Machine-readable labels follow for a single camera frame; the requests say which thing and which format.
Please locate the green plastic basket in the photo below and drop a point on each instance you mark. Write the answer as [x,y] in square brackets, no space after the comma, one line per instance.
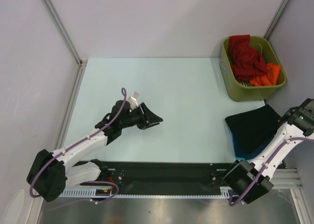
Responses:
[244,91]

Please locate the aluminium frame post left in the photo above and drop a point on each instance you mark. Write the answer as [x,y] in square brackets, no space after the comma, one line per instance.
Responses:
[62,30]

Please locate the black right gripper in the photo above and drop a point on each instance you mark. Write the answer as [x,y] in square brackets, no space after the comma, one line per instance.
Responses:
[302,116]

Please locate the black t shirt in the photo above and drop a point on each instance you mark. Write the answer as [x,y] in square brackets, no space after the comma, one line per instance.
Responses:
[255,128]

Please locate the aluminium frame post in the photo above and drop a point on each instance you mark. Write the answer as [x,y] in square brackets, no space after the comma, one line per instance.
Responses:
[276,19]
[62,30]

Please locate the orange t shirt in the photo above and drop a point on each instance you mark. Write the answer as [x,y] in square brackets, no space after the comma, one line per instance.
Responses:
[270,78]

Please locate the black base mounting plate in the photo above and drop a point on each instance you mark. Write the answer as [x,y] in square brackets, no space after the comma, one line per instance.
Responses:
[165,179]

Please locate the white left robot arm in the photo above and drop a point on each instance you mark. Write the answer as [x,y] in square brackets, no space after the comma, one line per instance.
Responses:
[52,172]

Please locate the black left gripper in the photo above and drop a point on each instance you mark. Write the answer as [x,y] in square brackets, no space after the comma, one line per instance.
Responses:
[147,116]

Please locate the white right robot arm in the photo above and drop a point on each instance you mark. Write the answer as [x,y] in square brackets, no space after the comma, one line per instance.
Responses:
[251,180]

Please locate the folded light blue t shirt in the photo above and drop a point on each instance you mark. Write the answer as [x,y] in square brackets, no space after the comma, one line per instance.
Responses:
[240,158]

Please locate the red t shirt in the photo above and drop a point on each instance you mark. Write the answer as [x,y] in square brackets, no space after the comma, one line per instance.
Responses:
[247,62]

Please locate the aluminium frame post right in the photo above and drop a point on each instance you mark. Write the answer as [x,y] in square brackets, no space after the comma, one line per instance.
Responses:
[276,19]

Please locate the folded dark blue t shirt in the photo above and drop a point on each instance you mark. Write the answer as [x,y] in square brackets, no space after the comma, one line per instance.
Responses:
[242,150]

